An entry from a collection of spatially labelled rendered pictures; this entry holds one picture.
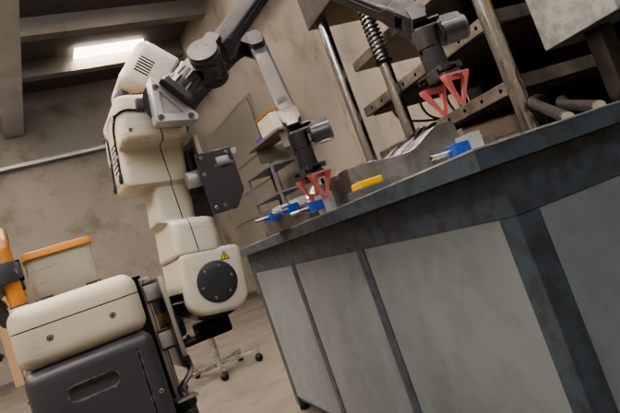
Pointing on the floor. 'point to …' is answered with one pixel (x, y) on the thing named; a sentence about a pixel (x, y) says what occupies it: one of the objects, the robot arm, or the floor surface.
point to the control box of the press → (575, 1)
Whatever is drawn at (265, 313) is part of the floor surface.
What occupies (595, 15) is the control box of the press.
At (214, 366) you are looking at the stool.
